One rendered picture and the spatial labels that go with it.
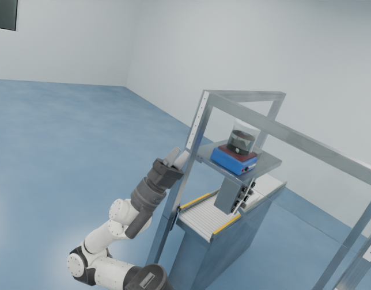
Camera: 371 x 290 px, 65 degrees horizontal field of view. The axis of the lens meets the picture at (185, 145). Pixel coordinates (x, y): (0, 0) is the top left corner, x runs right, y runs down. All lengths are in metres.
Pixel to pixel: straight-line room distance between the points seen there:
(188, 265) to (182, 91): 4.47
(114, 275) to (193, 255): 1.21
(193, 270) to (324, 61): 3.59
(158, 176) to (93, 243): 0.33
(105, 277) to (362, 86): 4.19
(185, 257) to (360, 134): 3.23
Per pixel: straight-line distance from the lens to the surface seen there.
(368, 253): 1.45
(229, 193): 1.65
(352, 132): 4.69
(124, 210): 0.89
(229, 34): 5.61
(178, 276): 2.35
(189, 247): 2.16
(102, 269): 1.04
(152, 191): 0.85
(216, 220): 2.01
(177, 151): 0.83
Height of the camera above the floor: 1.94
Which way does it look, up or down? 22 degrees down
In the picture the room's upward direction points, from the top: 18 degrees clockwise
